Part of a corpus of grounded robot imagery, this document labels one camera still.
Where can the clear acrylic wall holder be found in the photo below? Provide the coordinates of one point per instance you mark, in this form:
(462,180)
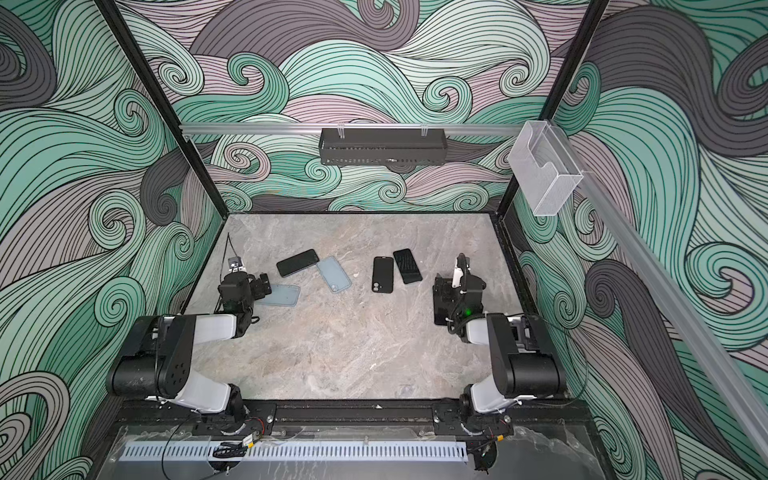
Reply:
(544,163)

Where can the black wall tray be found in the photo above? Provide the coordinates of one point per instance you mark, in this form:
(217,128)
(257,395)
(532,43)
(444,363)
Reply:
(358,147)

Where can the right aluminium rail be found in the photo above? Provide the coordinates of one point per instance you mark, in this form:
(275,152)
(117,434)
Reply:
(728,379)

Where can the black smartphone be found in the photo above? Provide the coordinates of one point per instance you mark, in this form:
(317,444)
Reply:
(407,266)
(297,262)

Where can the back aluminium rail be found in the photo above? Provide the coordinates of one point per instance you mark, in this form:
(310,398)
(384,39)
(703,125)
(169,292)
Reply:
(267,128)

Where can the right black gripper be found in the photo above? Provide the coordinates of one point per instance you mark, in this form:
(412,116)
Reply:
(448,289)

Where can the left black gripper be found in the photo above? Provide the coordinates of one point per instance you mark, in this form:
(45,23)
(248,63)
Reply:
(255,286)

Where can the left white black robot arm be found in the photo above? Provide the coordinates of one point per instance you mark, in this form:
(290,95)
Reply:
(155,359)

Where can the black phone case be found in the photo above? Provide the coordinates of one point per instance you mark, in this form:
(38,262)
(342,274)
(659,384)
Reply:
(383,275)

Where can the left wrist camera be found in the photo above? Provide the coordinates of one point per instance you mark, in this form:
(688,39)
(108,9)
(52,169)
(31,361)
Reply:
(235,264)

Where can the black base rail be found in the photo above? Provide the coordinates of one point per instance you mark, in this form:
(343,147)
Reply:
(443,417)

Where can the aluminium rail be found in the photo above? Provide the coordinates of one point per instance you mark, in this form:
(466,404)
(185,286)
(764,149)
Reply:
(267,128)
(728,379)

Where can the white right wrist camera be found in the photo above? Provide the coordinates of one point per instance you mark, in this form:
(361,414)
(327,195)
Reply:
(461,270)

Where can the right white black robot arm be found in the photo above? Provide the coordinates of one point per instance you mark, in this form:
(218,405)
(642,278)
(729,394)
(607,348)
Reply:
(524,366)

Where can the light blue phone case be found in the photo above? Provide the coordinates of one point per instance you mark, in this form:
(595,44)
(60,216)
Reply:
(333,274)
(281,295)

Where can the white slotted cable duct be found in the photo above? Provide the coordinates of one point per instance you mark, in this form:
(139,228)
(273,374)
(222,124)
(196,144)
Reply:
(426,451)

